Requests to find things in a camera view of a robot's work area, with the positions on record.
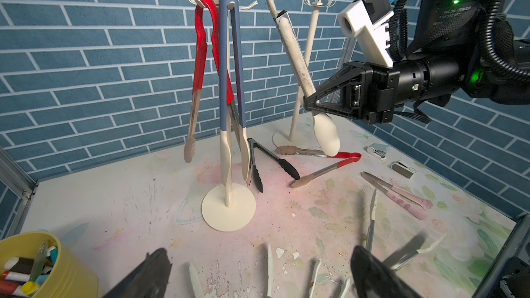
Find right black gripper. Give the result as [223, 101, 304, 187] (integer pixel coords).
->
[303, 61, 429, 124]

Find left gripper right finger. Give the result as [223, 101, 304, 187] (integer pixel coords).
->
[350, 246, 420, 298]

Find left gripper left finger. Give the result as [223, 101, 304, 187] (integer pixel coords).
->
[104, 248, 172, 298]

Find steel tongs cream tips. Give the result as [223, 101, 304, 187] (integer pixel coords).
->
[266, 0, 340, 156]

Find cream utensil rack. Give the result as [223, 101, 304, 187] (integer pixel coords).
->
[266, 0, 340, 156]
[184, 0, 256, 232]

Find black steel tongs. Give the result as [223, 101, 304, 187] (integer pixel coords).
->
[247, 138, 301, 193]

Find blue cream tongs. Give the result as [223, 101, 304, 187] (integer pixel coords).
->
[218, 0, 250, 197]

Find red handled steel tongs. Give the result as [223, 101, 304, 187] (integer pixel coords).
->
[183, 0, 251, 185]

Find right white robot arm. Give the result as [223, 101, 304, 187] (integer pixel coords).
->
[303, 0, 529, 125]

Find small white tongs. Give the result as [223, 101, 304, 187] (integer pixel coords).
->
[306, 259, 353, 297]

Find steel tongs white tips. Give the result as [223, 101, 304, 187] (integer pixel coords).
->
[189, 244, 274, 298]

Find steel tongs cream ends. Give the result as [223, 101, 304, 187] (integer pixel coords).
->
[365, 190, 447, 271]

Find small white clip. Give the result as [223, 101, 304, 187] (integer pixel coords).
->
[366, 143, 390, 161]

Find yellow cup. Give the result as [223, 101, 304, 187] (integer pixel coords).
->
[1, 231, 99, 298]

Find small grey clip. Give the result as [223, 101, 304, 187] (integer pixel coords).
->
[390, 161, 417, 179]

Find markers in cup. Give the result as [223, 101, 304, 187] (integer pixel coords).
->
[1, 246, 59, 297]

